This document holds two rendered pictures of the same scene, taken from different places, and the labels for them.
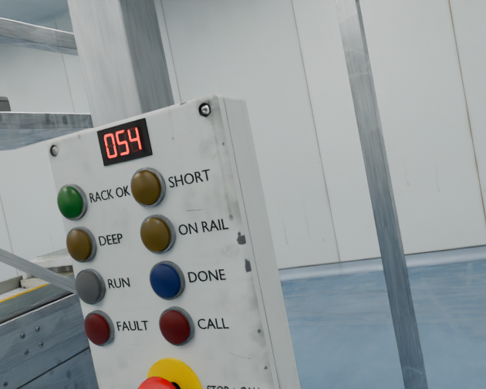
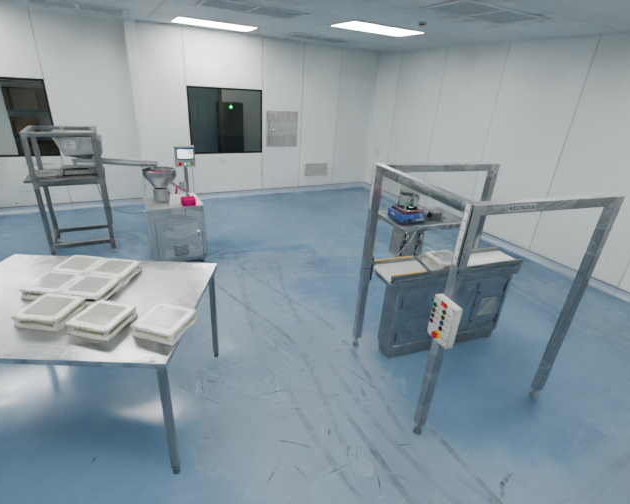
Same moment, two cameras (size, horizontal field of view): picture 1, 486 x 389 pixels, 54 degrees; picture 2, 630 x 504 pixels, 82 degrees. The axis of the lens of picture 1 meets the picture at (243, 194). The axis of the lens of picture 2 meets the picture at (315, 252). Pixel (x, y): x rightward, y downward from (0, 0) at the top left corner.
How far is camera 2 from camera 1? 1.83 m
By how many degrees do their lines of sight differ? 45
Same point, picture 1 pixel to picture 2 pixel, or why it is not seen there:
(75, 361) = (428, 291)
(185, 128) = (450, 310)
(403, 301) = (555, 340)
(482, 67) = not seen: outside the picture
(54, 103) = (484, 101)
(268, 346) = (448, 338)
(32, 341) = (419, 284)
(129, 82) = (451, 291)
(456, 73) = not seen: outside the picture
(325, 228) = (621, 262)
